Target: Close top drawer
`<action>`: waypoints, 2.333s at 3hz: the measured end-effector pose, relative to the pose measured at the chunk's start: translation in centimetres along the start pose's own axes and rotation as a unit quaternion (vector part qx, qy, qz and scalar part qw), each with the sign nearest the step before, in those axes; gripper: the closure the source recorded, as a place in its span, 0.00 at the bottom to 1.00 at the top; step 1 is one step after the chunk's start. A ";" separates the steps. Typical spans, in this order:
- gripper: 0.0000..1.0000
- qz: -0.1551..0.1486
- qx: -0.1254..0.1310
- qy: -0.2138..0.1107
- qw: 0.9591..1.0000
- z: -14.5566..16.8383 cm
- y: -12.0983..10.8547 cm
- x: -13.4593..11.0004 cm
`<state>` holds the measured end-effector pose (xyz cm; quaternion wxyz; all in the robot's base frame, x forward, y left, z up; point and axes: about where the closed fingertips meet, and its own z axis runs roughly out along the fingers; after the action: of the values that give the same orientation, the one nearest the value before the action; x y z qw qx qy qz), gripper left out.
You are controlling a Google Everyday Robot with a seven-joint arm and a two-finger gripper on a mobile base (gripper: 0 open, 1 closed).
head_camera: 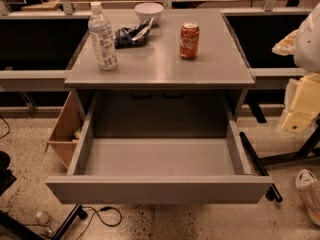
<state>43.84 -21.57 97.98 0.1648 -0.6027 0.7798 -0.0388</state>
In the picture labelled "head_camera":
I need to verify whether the black stand leg left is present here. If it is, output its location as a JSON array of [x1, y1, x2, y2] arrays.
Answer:
[[52, 204, 87, 240]]

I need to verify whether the white bowl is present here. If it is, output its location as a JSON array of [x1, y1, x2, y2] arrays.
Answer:
[[135, 2, 164, 25]]

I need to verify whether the cardboard box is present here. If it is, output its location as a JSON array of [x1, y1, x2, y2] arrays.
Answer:
[[48, 93, 83, 168]]

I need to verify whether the clear plastic bottle on floor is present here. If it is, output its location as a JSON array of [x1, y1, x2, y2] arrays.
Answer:
[[35, 211, 54, 236]]

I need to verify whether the clear plastic water bottle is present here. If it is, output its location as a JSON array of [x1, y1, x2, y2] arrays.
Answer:
[[88, 2, 117, 71]]

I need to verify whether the grey cabinet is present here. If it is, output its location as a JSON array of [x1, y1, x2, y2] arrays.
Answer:
[[64, 7, 257, 122]]

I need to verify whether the black cable on floor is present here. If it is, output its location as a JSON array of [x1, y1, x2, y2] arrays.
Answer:
[[74, 205, 123, 240]]

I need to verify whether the dark blue chip bag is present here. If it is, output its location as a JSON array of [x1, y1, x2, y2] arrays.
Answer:
[[113, 18, 154, 49]]

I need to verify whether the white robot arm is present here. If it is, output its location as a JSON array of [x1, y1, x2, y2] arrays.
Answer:
[[272, 4, 320, 134]]

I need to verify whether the grey top drawer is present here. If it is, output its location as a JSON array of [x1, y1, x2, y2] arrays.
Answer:
[[46, 93, 272, 204]]

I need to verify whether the red soda can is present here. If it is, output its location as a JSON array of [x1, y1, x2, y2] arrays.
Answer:
[[180, 22, 200, 59]]

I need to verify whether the white orange sneaker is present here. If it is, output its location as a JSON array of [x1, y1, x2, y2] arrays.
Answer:
[[295, 169, 320, 226]]

